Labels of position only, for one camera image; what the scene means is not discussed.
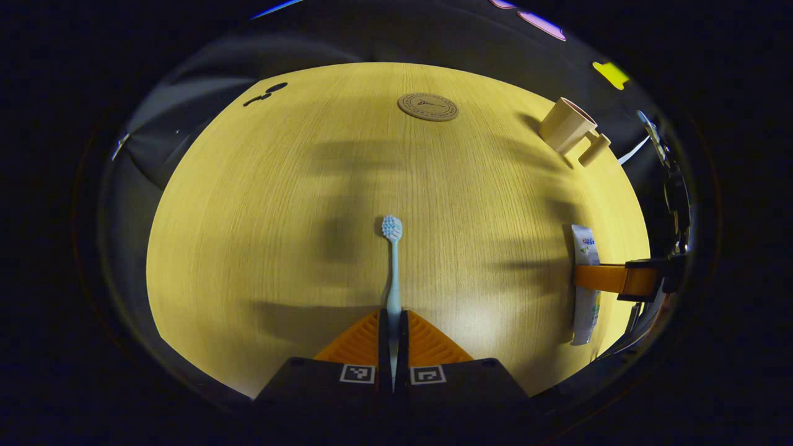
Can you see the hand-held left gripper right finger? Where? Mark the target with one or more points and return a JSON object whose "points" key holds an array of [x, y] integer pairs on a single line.
{"points": [[403, 347]]}

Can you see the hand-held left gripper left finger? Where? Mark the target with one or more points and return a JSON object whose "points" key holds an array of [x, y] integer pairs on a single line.
{"points": [[384, 347]]}

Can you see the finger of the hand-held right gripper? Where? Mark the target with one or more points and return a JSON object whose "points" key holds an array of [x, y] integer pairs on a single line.
{"points": [[607, 279]]}

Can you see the white toothpaste tube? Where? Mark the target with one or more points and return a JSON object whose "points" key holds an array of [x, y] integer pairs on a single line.
{"points": [[584, 316]]}

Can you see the light blue toothbrush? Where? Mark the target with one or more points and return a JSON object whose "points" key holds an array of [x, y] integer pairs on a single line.
{"points": [[393, 279]]}

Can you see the beige cup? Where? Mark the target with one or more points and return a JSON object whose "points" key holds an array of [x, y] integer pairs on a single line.
{"points": [[564, 127]]}

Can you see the wooden desktop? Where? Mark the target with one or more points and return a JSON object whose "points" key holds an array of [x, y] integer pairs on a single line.
{"points": [[279, 248]]}

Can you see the white strip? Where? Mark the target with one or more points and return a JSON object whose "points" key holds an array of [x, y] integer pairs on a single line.
{"points": [[633, 152]]}

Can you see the silver cloth clip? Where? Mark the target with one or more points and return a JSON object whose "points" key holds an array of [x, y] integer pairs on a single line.
{"points": [[119, 147]]}

